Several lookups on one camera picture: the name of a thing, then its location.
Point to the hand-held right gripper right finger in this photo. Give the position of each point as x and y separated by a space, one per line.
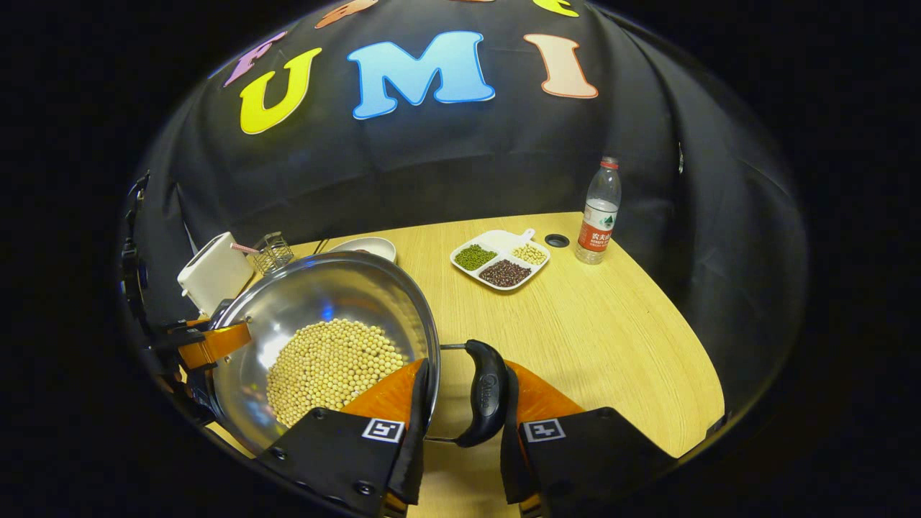
512 460

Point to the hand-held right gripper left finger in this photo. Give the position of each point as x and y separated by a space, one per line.
414 446

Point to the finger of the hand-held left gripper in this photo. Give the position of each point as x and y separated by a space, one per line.
216 344

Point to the stainless steel pot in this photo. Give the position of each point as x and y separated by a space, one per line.
338 295

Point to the white toaster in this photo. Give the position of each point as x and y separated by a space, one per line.
212 273

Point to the pink straw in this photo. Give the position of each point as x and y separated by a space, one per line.
245 248

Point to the pile of soybeans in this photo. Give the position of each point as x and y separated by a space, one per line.
331 367

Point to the round white plate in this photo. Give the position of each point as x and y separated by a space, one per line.
374 248

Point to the white divided bean dish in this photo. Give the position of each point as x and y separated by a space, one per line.
496 248

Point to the black table grommet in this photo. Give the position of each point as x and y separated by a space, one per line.
557 241

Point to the clear water bottle red label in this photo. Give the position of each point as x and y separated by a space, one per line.
599 216

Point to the black backdrop cloth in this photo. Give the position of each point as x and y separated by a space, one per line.
468 158

